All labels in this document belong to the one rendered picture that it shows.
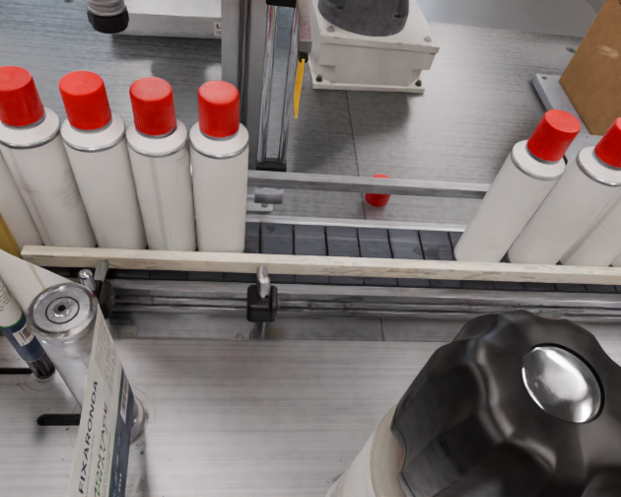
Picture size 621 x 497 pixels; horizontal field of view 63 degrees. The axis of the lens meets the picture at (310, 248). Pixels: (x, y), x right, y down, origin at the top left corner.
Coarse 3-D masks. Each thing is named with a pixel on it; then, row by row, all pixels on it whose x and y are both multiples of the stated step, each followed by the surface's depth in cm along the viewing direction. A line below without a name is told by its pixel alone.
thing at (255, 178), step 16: (256, 176) 52; (272, 176) 53; (288, 176) 53; (304, 176) 53; (320, 176) 54; (336, 176) 54; (368, 192) 55; (384, 192) 55; (400, 192) 55; (416, 192) 55; (432, 192) 55; (448, 192) 55; (464, 192) 56; (480, 192) 56
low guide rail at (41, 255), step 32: (32, 256) 49; (64, 256) 49; (96, 256) 50; (128, 256) 50; (160, 256) 50; (192, 256) 51; (224, 256) 51; (256, 256) 52; (288, 256) 52; (320, 256) 53
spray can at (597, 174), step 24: (600, 144) 47; (576, 168) 49; (600, 168) 47; (552, 192) 52; (576, 192) 49; (600, 192) 48; (552, 216) 52; (576, 216) 51; (528, 240) 56; (552, 240) 54; (576, 240) 54; (552, 264) 57
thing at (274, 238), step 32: (256, 224) 59; (288, 224) 60; (352, 256) 58; (384, 256) 59; (416, 256) 59; (448, 256) 60; (448, 288) 58; (480, 288) 58; (512, 288) 58; (544, 288) 59; (576, 288) 59; (608, 288) 60
